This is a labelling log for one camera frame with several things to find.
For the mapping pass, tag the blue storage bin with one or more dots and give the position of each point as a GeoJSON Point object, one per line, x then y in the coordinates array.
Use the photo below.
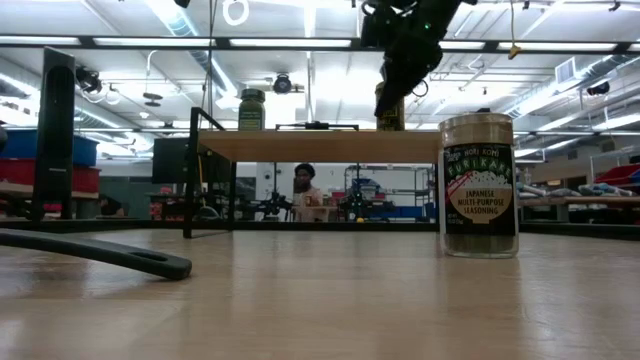
{"type": "Point", "coordinates": [637, 175]}
{"type": "Point", "coordinates": [50, 147]}

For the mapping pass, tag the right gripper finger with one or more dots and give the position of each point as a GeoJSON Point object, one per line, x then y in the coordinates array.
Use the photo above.
{"type": "Point", "coordinates": [405, 75]}

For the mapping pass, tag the black monitor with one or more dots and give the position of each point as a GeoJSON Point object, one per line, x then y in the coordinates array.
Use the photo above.
{"type": "Point", "coordinates": [170, 160]}

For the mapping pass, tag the black overhead camera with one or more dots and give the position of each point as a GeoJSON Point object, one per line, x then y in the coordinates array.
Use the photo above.
{"type": "Point", "coordinates": [282, 84]}

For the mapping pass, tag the furikake seasoning jar tan lid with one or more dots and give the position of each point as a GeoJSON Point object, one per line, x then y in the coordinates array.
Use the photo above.
{"type": "Point", "coordinates": [478, 200]}

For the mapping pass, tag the black mounted spotlight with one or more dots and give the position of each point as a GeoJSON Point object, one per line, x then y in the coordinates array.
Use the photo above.
{"type": "Point", "coordinates": [89, 80]}
{"type": "Point", "coordinates": [598, 88]}

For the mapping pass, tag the grey folded cloth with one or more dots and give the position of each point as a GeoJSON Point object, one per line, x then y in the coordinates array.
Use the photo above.
{"type": "Point", "coordinates": [602, 190]}
{"type": "Point", "coordinates": [545, 191]}

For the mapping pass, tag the wooden shelf black metal frame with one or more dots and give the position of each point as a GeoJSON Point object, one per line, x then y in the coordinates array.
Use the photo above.
{"type": "Point", "coordinates": [320, 146]}

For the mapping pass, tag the red storage bin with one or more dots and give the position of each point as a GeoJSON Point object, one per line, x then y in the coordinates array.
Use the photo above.
{"type": "Point", "coordinates": [85, 177]}
{"type": "Point", "coordinates": [617, 175]}

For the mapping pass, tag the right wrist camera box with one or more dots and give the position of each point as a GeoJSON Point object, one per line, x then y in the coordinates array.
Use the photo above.
{"type": "Point", "coordinates": [372, 27]}

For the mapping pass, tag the yellow lid spice jar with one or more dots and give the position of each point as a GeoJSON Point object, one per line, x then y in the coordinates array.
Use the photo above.
{"type": "Point", "coordinates": [395, 122]}

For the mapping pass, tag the green lid spice jar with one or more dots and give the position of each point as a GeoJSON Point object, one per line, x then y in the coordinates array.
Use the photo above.
{"type": "Point", "coordinates": [251, 117]}

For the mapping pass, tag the black aluminium rig frame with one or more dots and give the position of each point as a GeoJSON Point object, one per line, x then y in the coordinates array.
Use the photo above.
{"type": "Point", "coordinates": [55, 150]}

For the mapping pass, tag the person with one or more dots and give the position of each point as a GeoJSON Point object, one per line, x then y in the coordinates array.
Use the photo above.
{"type": "Point", "coordinates": [310, 197]}

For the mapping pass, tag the wooden background table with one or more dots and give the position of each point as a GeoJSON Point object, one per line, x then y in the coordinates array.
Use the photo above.
{"type": "Point", "coordinates": [580, 200]}

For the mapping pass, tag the black plastic spoon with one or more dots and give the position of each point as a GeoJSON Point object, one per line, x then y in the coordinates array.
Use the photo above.
{"type": "Point", "coordinates": [100, 252]}

